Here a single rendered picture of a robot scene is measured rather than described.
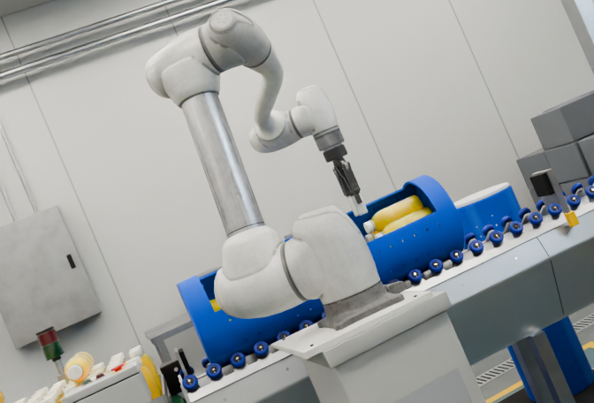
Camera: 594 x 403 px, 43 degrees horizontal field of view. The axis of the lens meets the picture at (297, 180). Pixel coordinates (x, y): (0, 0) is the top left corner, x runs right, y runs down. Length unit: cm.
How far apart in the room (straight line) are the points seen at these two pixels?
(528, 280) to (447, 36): 434
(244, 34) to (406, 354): 87
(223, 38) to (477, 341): 124
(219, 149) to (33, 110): 398
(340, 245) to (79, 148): 414
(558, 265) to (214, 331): 111
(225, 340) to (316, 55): 418
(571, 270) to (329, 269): 105
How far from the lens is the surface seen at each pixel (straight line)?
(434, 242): 238
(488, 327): 249
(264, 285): 182
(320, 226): 177
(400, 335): 174
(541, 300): 257
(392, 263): 234
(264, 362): 228
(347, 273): 177
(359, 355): 171
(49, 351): 272
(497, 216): 319
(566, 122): 554
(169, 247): 568
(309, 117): 241
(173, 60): 198
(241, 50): 196
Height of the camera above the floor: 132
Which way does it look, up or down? 1 degrees up
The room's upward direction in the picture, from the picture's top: 23 degrees counter-clockwise
